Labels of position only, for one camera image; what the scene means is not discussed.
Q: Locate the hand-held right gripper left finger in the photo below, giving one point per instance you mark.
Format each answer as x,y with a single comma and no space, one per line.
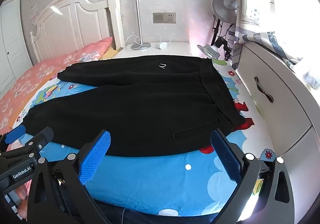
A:
95,156

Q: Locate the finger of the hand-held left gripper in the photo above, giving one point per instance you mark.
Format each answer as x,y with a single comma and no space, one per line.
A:
45,136
15,135

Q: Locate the black pants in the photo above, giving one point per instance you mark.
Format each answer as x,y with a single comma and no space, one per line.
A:
137,104

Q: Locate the white bed headboard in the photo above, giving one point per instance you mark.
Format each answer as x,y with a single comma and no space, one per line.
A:
75,26

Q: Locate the blue cartoon printed blanket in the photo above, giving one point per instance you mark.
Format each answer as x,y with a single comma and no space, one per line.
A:
150,176

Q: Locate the grey wall socket panel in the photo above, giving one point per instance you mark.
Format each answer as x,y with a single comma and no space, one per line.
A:
163,18

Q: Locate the small white charger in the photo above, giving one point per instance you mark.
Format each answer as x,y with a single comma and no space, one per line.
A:
162,45

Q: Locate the silver desk fan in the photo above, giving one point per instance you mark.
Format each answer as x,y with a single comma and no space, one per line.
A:
225,5

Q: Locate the patterned curtain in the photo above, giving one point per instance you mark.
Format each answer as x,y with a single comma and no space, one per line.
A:
252,13

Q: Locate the white wardrobe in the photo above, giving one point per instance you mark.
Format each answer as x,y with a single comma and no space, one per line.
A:
12,38

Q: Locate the silver pole desk lamp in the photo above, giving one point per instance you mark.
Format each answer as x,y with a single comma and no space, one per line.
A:
140,46

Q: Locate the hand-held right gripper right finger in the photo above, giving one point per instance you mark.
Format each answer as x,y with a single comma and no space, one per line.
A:
225,156

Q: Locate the silver round lamp head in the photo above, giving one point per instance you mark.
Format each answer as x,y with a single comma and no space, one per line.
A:
208,51

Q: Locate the yellow cloth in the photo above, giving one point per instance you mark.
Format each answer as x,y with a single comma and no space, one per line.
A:
111,53

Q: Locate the white drawer cabinet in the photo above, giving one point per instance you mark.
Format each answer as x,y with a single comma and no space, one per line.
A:
275,81

